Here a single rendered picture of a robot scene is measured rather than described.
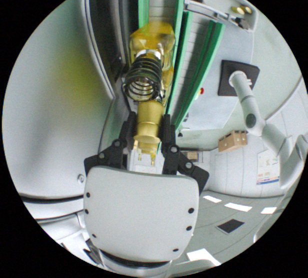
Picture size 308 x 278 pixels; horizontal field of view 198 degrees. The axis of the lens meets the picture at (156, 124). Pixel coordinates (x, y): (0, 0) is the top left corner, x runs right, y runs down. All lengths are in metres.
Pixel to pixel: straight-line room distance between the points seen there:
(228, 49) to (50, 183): 0.67
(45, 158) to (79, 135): 0.09
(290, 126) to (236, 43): 3.29
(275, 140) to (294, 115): 3.27
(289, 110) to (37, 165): 3.84
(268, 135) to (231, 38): 0.41
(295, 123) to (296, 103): 0.54
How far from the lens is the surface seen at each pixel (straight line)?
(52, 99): 0.16
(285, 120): 3.71
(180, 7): 0.23
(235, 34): 0.54
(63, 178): 0.19
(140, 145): 0.17
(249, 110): 0.47
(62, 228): 0.23
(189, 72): 0.39
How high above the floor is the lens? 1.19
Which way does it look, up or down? 24 degrees down
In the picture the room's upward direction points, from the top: 175 degrees counter-clockwise
